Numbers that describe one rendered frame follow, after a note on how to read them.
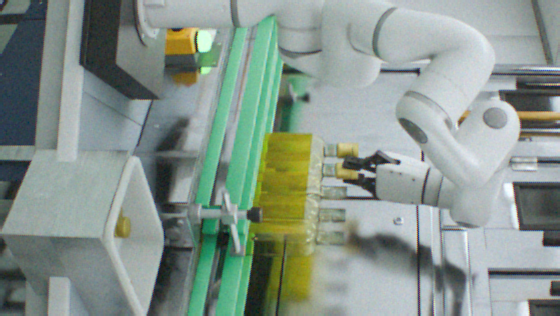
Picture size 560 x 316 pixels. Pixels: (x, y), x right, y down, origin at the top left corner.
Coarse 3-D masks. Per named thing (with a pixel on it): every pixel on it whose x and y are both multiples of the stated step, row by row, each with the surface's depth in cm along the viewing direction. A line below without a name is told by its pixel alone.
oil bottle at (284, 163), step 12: (264, 156) 152; (276, 156) 152; (288, 156) 152; (300, 156) 151; (312, 156) 151; (264, 168) 150; (276, 168) 150; (288, 168) 149; (300, 168) 149; (312, 168) 149
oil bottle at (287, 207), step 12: (264, 204) 144; (276, 204) 144; (288, 204) 143; (300, 204) 143; (312, 204) 143; (264, 216) 142; (276, 216) 142; (288, 216) 141; (300, 216) 141; (312, 216) 141
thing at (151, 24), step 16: (144, 0) 120; (160, 0) 119; (176, 0) 120; (192, 0) 120; (208, 0) 119; (224, 0) 119; (144, 16) 121; (160, 16) 122; (176, 16) 121; (192, 16) 121; (208, 16) 121; (224, 16) 120; (144, 32) 123
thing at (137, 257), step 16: (128, 160) 111; (128, 176) 109; (144, 176) 117; (128, 192) 118; (144, 192) 118; (112, 208) 105; (128, 208) 121; (144, 208) 121; (112, 224) 103; (144, 224) 124; (160, 224) 125; (112, 240) 103; (128, 240) 127; (144, 240) 127; (160, 240) 127; (112, 256) 104; (128, 256) 125; (144, 256) 125; (160, 256) 125; (128, 272) 122; (144, 272) 123; (128, 288) 110; (144, 288) 120; (144, 304) 118
